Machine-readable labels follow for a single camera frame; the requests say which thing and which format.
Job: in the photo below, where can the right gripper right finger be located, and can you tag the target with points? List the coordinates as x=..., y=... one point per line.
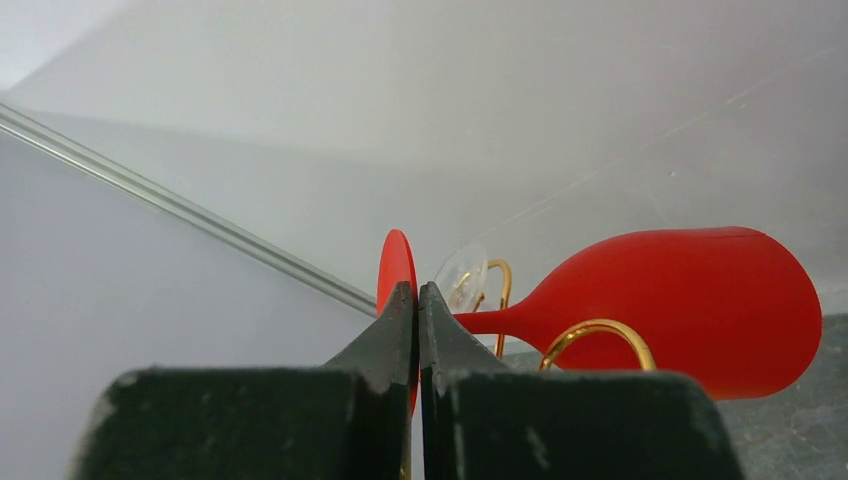
x=484, y=420

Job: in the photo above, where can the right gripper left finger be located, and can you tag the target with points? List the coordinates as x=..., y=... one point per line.
x=349, y=418

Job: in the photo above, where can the clear glass back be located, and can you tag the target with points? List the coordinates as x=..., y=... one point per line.
x=461, y=279

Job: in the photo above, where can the red wine glass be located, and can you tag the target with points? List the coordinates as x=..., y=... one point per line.
x=730, y=307

